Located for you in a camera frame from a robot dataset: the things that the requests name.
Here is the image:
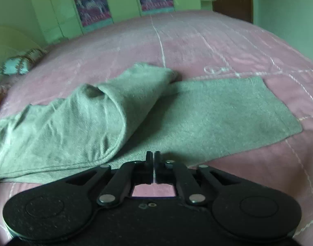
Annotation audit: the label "cream corner shelf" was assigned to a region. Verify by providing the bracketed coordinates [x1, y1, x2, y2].
[200, 0, 216, 13]

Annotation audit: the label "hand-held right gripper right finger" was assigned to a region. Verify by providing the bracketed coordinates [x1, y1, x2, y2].
[155, 151, 252, 207]

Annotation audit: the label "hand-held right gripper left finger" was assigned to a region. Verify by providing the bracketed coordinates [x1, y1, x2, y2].
[54, 151, 153, 207]

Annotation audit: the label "cream bed headboard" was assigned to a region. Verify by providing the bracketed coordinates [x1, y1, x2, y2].
[0, 26, 45, 69]

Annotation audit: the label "brown wooden door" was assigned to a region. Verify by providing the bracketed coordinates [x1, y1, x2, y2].
[210, 0, 254, 23]

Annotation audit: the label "bed with pink bedspread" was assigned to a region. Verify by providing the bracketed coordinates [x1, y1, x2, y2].
[0, 10, 313, 246]

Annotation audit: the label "white patterned pillow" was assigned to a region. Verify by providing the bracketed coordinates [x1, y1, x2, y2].
[0, 48, 48, 76]

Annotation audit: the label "cream glossy wardrobe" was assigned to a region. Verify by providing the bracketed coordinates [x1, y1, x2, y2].
[26, 0, 213, 44]

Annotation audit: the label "grey-green pants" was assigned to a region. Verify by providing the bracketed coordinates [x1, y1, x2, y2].
[0, 62, 303, 183]

